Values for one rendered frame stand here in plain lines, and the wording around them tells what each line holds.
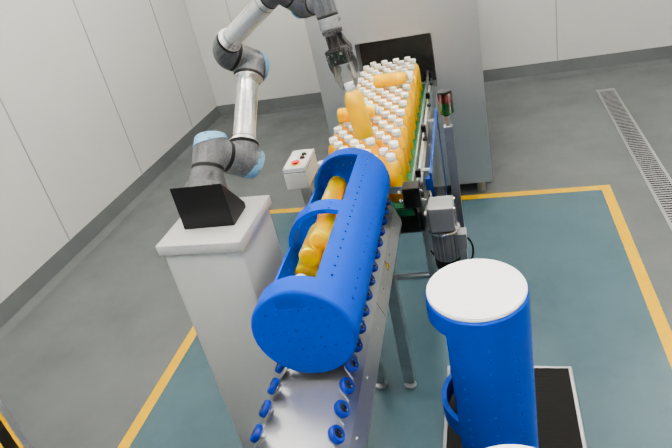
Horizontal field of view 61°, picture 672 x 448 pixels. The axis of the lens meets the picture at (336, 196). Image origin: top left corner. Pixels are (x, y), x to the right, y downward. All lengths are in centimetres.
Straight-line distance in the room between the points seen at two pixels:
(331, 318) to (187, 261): 74
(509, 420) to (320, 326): 65
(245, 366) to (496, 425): 96
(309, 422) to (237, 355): 78
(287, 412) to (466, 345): 50
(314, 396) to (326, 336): 18
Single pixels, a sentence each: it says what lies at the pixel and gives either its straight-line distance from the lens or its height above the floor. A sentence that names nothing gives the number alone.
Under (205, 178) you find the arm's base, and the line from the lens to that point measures 199.
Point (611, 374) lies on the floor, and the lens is 289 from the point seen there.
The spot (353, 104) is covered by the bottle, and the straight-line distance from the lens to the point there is 205.
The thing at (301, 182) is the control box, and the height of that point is 103.
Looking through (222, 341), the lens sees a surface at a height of 71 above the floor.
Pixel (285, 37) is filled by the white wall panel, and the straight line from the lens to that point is 669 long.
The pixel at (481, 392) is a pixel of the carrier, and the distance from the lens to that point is 174.
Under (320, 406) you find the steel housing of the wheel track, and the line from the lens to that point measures 157.
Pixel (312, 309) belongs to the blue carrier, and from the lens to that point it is 146.
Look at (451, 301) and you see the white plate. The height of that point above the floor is 104.
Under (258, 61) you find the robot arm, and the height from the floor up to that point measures 157.
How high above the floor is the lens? 206
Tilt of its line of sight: 27 degrees down
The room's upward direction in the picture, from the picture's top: 13 degrees counter-clockwise
